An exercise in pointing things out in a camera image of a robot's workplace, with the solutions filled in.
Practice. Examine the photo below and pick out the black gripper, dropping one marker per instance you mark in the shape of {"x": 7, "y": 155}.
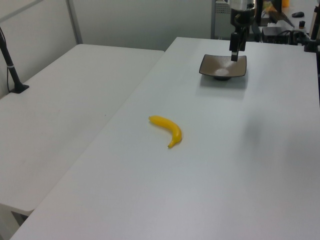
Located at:
{"x": 243, "y": 18}

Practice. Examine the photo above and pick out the yellow banana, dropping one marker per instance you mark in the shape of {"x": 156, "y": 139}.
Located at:
{"x": 172, "y": 126}

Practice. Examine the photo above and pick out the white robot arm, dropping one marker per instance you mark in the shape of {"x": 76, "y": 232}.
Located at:
{"x": 242, "y": 3}

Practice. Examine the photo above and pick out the brown square ceramic plate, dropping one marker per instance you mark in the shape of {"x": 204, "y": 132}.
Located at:
{"x": 220, "y": 66}

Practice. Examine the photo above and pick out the perforated grey metal panel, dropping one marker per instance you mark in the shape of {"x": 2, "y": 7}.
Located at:
{"x": 220, "y": 12}

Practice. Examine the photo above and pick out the black electronics box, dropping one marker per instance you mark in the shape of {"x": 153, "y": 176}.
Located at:
{"x": 273, "y": 33}

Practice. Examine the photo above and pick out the yellow container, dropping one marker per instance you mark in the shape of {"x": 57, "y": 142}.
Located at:
{"x": 285, "y": 2}

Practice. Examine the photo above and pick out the black computer mouse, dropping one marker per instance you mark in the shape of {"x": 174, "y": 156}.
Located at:
{"x": 298, "y": 14}

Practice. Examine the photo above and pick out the black clamp stand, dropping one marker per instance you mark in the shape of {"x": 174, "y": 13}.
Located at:
{"x": 313, "y": 30}

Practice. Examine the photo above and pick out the white side table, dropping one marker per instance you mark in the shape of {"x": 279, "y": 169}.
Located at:
{"x": 62, "y": 105}

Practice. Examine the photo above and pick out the black camera stand pole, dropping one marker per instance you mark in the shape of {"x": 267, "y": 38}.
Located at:
{"x": 12, "y": 72}

